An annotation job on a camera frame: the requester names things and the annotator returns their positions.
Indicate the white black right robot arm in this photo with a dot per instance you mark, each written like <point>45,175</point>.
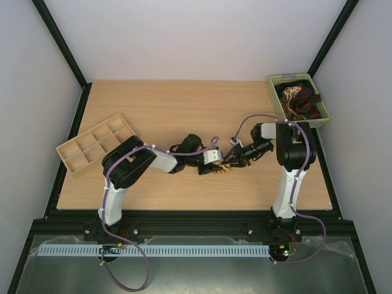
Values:
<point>295,153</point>

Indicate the green perforated plastic basket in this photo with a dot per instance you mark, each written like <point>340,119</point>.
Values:
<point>277,83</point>

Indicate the light blue slotted cable duct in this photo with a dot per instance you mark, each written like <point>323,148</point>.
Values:
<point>90,250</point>

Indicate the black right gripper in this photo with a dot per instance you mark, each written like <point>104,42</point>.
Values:
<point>239,154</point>

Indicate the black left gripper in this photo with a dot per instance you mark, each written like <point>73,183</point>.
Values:
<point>208,168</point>

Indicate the black aluminium frame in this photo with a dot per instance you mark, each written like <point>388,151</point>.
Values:
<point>179,223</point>

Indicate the wooden compartment tray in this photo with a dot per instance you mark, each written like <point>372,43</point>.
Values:
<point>81,153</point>

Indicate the floral patterned tie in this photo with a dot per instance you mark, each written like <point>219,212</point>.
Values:
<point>290,92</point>

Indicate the yellow beetle print tie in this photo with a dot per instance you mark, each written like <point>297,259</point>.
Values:
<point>220,168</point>

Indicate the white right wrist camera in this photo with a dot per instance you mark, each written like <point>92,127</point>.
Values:
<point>234,141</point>

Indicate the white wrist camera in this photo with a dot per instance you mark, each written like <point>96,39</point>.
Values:
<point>212,156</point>
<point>234,141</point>

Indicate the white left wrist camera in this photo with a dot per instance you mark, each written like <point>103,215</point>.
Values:
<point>212,156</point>

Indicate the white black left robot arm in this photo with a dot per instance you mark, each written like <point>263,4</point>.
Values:
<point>124,165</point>

